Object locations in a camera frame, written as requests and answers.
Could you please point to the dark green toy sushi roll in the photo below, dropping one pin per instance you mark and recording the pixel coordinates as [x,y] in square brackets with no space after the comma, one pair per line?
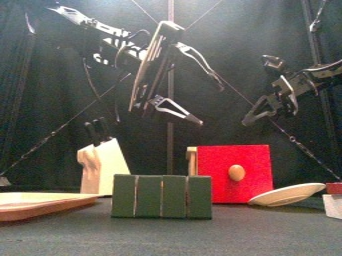
[160,196]

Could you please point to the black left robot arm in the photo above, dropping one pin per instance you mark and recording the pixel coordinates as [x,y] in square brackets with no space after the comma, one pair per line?
[80,20]

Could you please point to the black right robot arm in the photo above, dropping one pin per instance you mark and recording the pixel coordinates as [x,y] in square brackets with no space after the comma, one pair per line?
[322,71]

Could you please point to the red-fronted drawer with wooden knob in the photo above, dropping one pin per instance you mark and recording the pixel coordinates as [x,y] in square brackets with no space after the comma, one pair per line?
[248,156]

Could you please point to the pale wooden toy cabinet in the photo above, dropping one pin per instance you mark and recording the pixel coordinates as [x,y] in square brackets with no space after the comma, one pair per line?
[191,160]

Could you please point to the small grey white box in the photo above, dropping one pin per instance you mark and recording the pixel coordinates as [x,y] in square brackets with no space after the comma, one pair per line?
[107,166]

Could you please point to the round white plate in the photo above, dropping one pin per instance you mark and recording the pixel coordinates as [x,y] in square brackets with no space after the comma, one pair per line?
[285,195]

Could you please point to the red and white nigiri toy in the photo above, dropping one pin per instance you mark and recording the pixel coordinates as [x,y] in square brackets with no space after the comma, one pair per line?
[334,203]

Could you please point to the pink rectangular sponge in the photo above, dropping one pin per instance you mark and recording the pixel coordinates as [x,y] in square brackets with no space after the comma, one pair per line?
[40,205]

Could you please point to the thin vertical frame pole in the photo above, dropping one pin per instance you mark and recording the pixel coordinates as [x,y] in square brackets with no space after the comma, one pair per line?
[170,150]

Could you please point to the grey frame corner bracket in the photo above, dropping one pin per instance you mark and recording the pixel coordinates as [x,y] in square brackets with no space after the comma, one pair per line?
[4,181]

